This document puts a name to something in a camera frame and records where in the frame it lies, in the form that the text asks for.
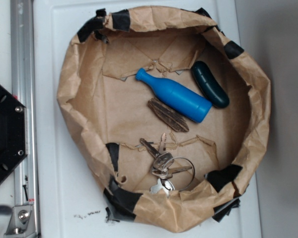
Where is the white plastic tray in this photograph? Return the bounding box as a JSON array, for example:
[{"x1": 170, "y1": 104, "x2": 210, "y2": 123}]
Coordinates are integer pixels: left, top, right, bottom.
[{"x1": 33, "y1": 0, "x2": 261, "y2": 238}]

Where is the brown wooden bark piece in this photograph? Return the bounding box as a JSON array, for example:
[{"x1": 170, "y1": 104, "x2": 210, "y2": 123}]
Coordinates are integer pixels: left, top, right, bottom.
[{"x1": 148, "y1": 98, "x2": 189, "y2": 132}]

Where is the blue plastic bottle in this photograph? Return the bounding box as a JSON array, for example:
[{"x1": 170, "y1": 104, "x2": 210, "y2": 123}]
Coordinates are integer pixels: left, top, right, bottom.
[{"x1": 136, "y1": 68, "x2": 212, "y2": 123}]

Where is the metal corner bracket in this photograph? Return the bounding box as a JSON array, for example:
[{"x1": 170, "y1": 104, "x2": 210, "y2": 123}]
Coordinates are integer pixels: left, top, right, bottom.
[{"x1": 4, "y1": 205, "x2": 37, "y2": 238}]

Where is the aluminium profile rail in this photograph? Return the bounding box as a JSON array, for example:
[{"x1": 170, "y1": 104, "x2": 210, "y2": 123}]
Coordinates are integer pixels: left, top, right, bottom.
[{"x1": 10, "y1": 0, "x2": 41, "y2": 238}]

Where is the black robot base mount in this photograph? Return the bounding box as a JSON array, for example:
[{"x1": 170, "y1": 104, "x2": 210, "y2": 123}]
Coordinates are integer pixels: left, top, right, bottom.
[{"x1": 0, "y1": 85, "x2": 27, "y2": 185}]

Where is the silver key bunch with ring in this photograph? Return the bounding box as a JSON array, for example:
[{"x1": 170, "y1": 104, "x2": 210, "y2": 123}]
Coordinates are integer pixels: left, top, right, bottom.
[{"x1": 140, "y1": 133, "x2": 195, "y2": 197}]

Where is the brown paper bag bin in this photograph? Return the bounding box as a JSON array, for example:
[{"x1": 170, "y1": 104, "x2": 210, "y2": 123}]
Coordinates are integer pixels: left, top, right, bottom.
[{"x1": 57, "y1": 6, "x2": 271, "y2": 233}]

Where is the dark teal plastic cucumber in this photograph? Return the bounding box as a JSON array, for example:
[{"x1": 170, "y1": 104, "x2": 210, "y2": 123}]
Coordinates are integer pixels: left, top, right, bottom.
[{"x1": 191, "y1": 61, "x2": 230, "y2": 109}]

